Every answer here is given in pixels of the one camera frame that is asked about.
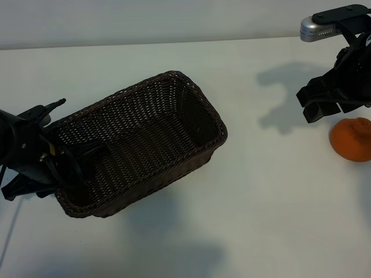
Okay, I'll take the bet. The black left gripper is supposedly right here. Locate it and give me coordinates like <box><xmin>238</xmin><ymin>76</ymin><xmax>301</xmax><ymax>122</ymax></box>
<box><xmin>1</xmin><ymin>105</ymin><xmax>110</xmax><ymax>202</ymax></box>

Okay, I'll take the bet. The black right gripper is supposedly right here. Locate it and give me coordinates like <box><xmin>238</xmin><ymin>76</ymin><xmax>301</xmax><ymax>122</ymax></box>
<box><xmin>296</xmin><ymin>32</ymin><xmax>371</xmax><ymax>125</ymax></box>

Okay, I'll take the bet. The orange fruit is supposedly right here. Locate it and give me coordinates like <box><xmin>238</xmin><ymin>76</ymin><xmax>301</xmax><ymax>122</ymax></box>
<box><xmin>330</xmin><ymin>117</ymin><xmax>371</xmax><ymax>162</ymax></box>

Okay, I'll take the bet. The dark brown woven basket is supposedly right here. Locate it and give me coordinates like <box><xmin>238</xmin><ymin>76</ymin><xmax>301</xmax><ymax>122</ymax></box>
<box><xmin>48</xmin><ymin>70</ymin><xmax>228</xmax><ymax>219</ymax></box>

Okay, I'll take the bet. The black gripper wire bundle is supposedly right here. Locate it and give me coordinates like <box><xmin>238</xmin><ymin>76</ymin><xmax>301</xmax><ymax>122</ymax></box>
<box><xmin>43</xmin><ymin>144</ymin><xmax>85</xmax><ymax>186</ymax></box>

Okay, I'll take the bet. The black left camera bracket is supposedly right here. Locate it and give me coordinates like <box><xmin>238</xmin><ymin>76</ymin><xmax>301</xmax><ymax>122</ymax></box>
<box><xmin>17</xmin><ymin>105</ymin><xmax>48</xmax><ymax>122</ymax></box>

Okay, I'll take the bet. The black camera bracket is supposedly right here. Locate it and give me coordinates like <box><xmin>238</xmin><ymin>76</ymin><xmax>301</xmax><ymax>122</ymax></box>
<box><xmin>17</xmin><ymin>105</ymin><xmax>48</xmax><ymax>122</ymax></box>
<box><xmin>311</xmin><ymin>3</ymin><xmax>371</xmax><ymax>43</ymax></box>

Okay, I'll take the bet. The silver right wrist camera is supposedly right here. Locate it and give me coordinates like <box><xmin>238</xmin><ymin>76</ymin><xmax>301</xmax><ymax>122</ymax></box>
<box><xmin>299</xmin><ymin>16</ymin><xmax>346</xmax><ymax>42</ymax></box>

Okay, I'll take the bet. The black right camera bracket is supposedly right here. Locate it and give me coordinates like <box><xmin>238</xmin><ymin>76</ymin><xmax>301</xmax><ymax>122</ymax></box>
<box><xmin>311</xmin><ymin>3</ymin><xmax>371</xmax><ymax>43</ymax></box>

